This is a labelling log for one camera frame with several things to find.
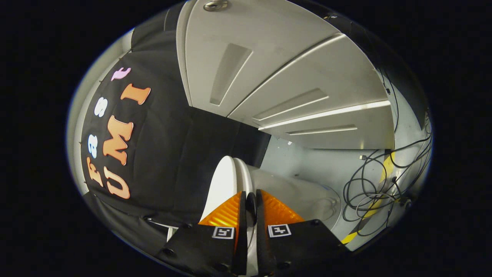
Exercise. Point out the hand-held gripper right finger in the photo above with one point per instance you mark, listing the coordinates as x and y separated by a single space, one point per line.
261 246

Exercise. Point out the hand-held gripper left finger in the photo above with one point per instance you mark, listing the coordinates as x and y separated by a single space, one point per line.
242 238

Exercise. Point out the white toilet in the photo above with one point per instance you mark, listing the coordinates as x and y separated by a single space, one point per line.
292 188

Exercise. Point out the black backdrop cloth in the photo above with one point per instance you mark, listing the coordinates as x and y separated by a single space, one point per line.
165 154

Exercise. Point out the yellow black floor tape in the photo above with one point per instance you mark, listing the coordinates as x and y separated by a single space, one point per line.
387 171

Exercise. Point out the white drawer cabinet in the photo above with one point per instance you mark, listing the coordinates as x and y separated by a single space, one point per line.
269 57

